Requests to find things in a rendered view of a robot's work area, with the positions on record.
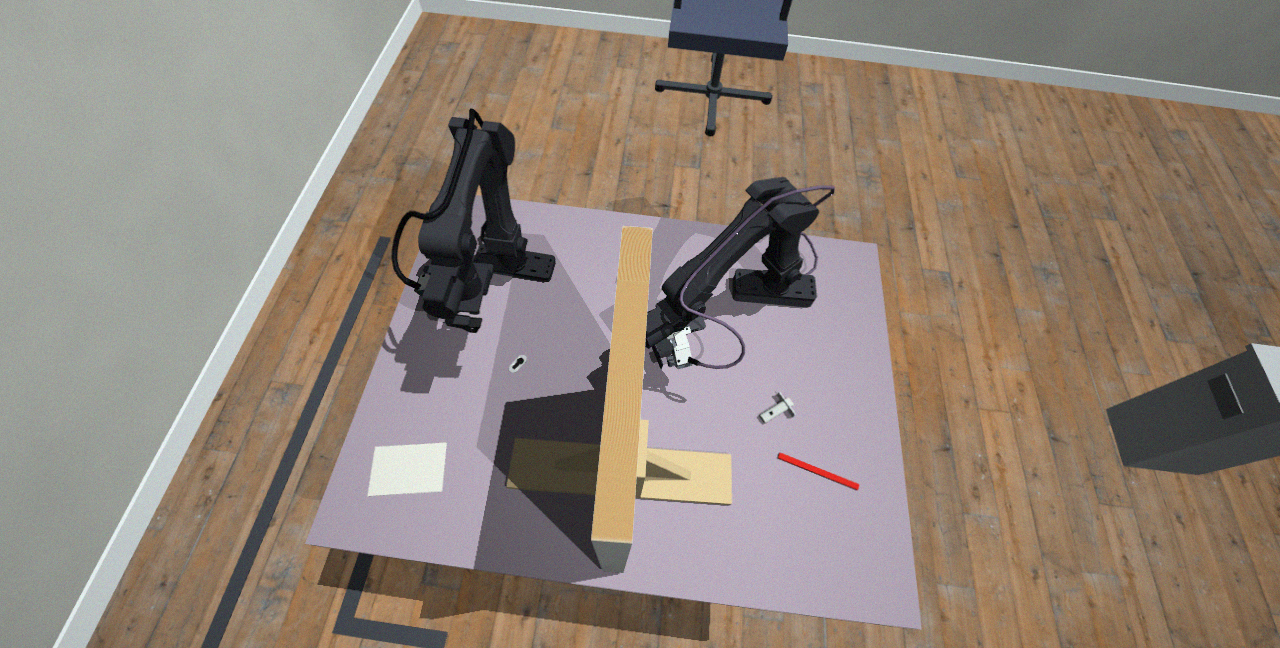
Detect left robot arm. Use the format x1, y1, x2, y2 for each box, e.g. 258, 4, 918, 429
645, 177, 819, 350

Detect white paper sheet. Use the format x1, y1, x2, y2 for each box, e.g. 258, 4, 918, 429
369, 443, 447, 496

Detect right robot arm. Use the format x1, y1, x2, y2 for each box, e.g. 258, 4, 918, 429
413, 117, 556, 319

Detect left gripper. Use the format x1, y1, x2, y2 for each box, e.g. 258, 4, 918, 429
667, 316, 707, 365

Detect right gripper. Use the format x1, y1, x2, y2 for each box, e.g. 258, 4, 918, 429
416, 263, 494, 333

